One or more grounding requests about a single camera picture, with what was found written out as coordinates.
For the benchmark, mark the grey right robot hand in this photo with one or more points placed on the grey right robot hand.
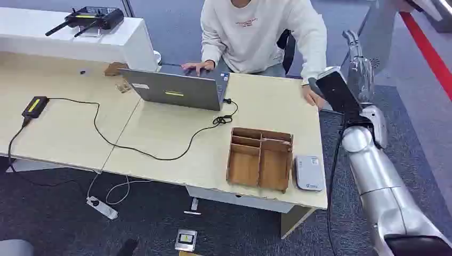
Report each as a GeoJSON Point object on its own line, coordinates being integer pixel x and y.
{"type": "Point", "coordinates": [339, 93]}

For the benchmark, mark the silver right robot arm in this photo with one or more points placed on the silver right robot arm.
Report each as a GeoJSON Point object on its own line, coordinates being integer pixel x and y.
{"type": "Point", "coordinates": [381, 190]}

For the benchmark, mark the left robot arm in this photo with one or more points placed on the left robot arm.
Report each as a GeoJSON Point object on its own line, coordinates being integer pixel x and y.
{"type": "Point", "coordinates": [16, 248]}

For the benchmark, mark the person's left hand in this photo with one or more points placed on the person's left hand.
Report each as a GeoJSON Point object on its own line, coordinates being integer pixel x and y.
{"type": "Point", "coordinates": [311, 97]}

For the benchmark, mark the person's hand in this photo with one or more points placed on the person's hand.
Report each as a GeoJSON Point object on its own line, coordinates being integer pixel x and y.
{"type": "Point", "coordinates": [199, 66]}
{"type": "Point", "coordinates": [311, 97]}

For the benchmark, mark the black chair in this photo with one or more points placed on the black chair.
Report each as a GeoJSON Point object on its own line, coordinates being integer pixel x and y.
{"type": "Point", "coordinates": [289, 49]}

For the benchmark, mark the white card reader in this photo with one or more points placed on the white card reader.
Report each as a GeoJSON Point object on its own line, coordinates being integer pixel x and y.
{"type": "Point", "coordinates": [309, 173]}

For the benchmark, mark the person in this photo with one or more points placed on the person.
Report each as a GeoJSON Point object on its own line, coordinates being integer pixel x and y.
{"type": "Point", "coordinates": [254, 42]}

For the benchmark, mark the wooden card box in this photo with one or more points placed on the wooden card box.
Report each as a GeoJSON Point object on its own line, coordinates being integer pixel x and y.
{"type": "Point", "coordinates": [259, 162]}

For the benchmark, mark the person's right hand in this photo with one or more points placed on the person's right hand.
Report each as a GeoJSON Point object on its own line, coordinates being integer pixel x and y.
{"type": "Point", "coordinates": [199, 66]}

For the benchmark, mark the grey laptop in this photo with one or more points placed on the grey laptop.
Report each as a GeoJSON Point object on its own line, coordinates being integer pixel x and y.
{"type": "Point", "coordinates": [176, 90]}

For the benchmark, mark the steel floor socket box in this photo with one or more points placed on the steel floor socket box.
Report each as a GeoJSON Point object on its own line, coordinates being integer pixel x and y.
{"type": "Point", "coordinates": [186, 240]}

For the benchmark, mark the small wooden card stand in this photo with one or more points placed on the small wooden card stand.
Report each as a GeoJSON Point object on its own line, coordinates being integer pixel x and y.
{"type": "Point", "coordinates": [123, 86]}

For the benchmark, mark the brown wooden block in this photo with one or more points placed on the brown wooden block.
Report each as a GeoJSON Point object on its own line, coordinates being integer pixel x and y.
{"type": "Point", "coordinates": [114, 69]}

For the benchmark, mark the white counter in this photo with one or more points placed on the white counter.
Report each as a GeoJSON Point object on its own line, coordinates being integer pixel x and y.
{"type": "Point", "coordinates": [116, 39]}

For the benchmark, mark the black router with antennas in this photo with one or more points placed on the black router with antennas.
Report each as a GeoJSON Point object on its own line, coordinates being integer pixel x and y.
{"type": "Point", "coordinates": [102, 17]}

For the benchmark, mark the white power strip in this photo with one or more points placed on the white power strip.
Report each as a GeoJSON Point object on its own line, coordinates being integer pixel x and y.
{"type": "Point", "coordinates": [102, 208]}

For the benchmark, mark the black power adapter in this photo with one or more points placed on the black power adapter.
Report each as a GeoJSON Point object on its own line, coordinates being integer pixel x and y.
{"type": "Point", "coordinates": [34, 106]}

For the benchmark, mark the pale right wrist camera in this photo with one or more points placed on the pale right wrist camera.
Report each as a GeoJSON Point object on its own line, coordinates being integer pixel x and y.
{"type": "Point", "coordinates": [378, 122]}

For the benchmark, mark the white desk leg frame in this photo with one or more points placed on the white desk leg frame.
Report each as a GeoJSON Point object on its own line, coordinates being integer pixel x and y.
{"type": "Point", "coordinates": [247, 201]}

